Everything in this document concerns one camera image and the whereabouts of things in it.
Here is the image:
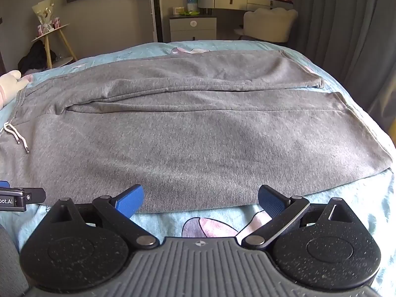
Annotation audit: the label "white nightstand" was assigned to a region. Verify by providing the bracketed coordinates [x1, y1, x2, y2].
[169, 14, 217, 43]

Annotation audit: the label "grey white dressing table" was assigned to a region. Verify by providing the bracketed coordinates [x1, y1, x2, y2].
[197, 0, 294, 12]

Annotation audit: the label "person's grey clothing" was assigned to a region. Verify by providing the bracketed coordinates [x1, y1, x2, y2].
[0, 223, 30, 297]

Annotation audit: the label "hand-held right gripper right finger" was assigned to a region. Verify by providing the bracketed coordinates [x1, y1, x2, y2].
[240, 185, 353, 249]

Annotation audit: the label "white shell-back chair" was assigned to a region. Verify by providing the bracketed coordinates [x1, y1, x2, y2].
[234, 7, 299, 44]

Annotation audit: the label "wrapped flower bouquet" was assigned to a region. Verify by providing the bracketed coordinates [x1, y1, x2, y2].
[32, 0, 57, 35]

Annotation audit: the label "grey pants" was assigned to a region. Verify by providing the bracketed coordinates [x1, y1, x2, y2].
[0, 49, 394, 214]

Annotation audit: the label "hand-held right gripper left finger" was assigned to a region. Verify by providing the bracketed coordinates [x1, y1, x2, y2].
[46, 184, 160, 249]

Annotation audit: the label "dark cloth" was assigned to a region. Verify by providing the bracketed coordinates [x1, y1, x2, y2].
[18, 40, 58, 71]

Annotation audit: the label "wooden round stool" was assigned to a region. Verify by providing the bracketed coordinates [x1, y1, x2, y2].
[31, 23, 78, 69]

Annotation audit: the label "tall white floor appliance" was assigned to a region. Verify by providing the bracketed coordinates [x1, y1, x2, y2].
[148, 0, 163, 43]

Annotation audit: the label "grey curtain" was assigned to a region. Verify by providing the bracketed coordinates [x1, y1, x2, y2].
[289, 0, 396, 138]

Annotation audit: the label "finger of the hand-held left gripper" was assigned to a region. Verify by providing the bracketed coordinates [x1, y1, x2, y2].
[25, 188, 47, 205]

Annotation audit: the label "light blue printed bedsheet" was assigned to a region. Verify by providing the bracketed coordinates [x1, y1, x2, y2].
[0, 40, 396, 288]

